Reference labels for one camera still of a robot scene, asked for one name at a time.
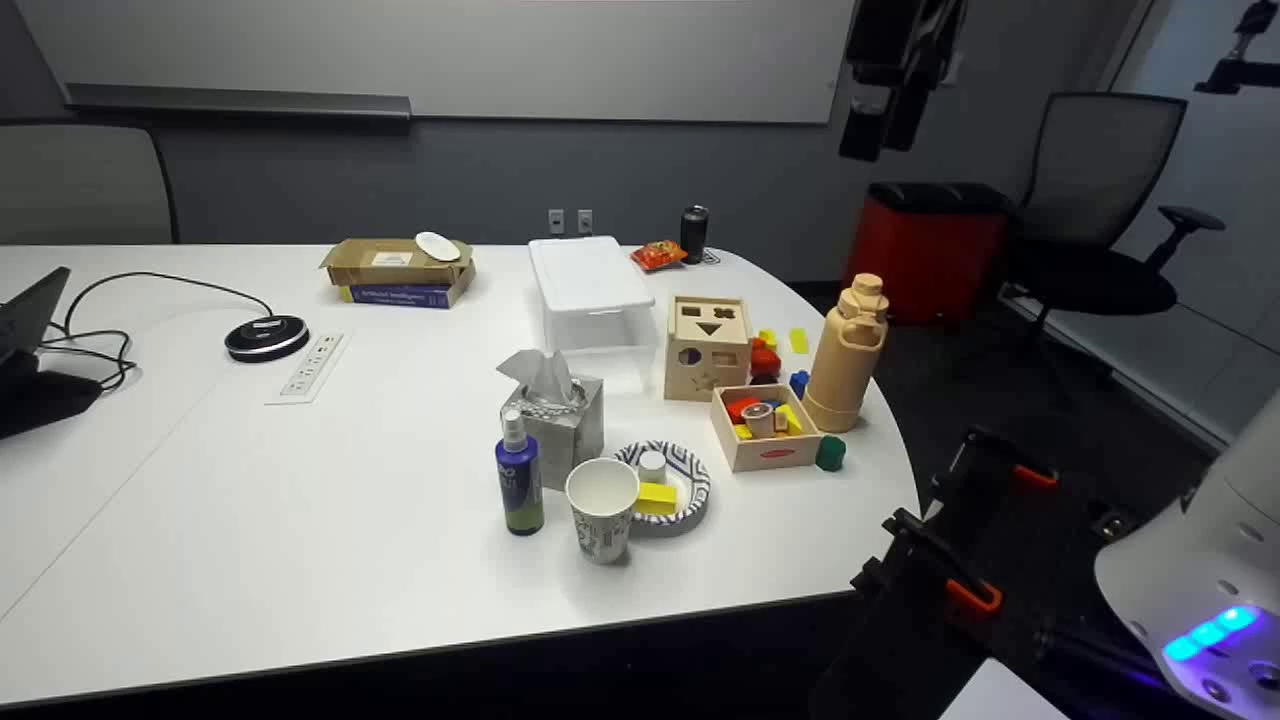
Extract orange snack bag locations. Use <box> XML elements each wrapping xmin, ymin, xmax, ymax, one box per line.
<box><xmin>632</xmin><ymin>239</ymin><xmax>688</xmax><ymax>274</ymax></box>

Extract yellow block on plate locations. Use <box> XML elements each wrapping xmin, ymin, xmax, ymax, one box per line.
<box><xmin>635</xmin><ymin>479</ymin><xmax>680</xmax><ymax>512</ymax></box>

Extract black office chair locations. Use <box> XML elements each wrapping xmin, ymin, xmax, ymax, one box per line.
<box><xmin>1001</xmin><ymin>91</ymin><xmax>1224</xmax><ymax>404</ymax></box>

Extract grey tissue box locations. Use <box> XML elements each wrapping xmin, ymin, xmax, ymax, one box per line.
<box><xmin>496</xmin><ymin>349</ymin><xmax>604</xmax><ymax>493</ymax></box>

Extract grey chair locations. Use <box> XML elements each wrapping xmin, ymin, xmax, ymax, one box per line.
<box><xmin>0</xmin><ymin>124</ymin><xmax>177</xmax><ymax>246</ymax></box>

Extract blue block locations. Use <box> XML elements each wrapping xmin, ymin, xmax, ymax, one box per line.
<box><xmin>789</xmin><ymin>370</ymin><xmax>813</xmax><ymax>398</ymax></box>

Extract yellow flat block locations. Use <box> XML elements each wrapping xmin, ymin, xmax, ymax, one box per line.
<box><xmin>789</xmin><ymin>328</ymin><xmax>813</xmax><ymax>354</ymax></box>

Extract whiteboard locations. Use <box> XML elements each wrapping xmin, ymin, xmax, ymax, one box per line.
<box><xmin>17</xmin><ymin>0</ymin><xmax>854</xmax><ymax>124</ymax></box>

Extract black round speakerphone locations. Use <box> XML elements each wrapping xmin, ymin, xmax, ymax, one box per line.
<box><xmin>224</xmin><ymin>317</ymin><xmax>307</xmax><ymax>364</ymax></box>

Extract tan water bottle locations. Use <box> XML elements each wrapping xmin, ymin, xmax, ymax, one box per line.
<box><xmin>803</xmin><ymin>274</ymin><xmax>887</xmax><ymax>431</ymax></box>

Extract red bin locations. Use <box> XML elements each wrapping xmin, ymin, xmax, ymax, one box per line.
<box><xmin>847</xmin><ymin>186</ymin><xmax>1006</xmax><ymax>325</ymax></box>

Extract white translucent plastic container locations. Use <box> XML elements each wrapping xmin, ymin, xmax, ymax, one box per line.
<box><xmin>526</xmin><ymin>236</ymin><xmax>650</xmax><ymax>354</ymax></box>

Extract wooden shape sorter cube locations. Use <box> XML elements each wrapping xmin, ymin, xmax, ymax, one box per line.
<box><xmin>663</xmin><ymin>298</ymin><xmax>751</xmax><ymax>399</ymax></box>

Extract wooden tray of blocks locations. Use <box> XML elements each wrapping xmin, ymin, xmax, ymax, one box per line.
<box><xmin>713</xmin><ymin>386</ymin><xmax>820</xmax><ymax>471</ymax></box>

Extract blue spray bottle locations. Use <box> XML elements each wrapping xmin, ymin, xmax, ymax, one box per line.
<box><xmin>496</xmin><ymin>412</ymin><xmax>542</xmax><ymax>538</ymax></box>

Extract black clamp orange handles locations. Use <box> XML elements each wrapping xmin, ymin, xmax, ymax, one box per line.
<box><xmin>851</xmin><ymin>429</ymin><xmax>1061</xmax><ymax>625</ymax></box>

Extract white paper cup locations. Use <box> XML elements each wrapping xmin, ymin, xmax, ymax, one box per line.
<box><xmin>565</xmin><ymin>460</ymin><xmax>638</xmax><ymax>563</ymax></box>

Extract red block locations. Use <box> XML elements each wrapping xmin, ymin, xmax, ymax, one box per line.
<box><xmin>749</xmin><ymin>337</ymin><xmax>781</xmax><ymax>386</ymax></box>

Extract green cylinder block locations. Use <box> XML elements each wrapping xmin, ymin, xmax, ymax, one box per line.
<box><xmin>814</xmin><ymin>437</ymin><xmax>847</xmax><ymax>471</ymax></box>

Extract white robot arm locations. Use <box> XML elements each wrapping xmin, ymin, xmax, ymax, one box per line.
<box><xmin>1093</xmin><ymin>394</ymin><xmax>1280</xmax><ymax>720</ymax></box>

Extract patterned paper plate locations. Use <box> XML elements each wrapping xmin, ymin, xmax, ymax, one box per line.
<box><xmin>616</xmin><ymin>439</ymin><xmax>713</xmax><ymax>538</ymax></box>

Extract black cable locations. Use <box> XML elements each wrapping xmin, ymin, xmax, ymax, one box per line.
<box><xmin>34</xmin><ymin>268</ymin><xmax>278</xmax><ymax>398</ymax></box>

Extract black travel mug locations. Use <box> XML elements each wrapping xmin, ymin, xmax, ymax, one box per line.
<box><xmin>680</xmin><ymin>205</ymin><xmax>709</xmax><ymax>265</ymax></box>

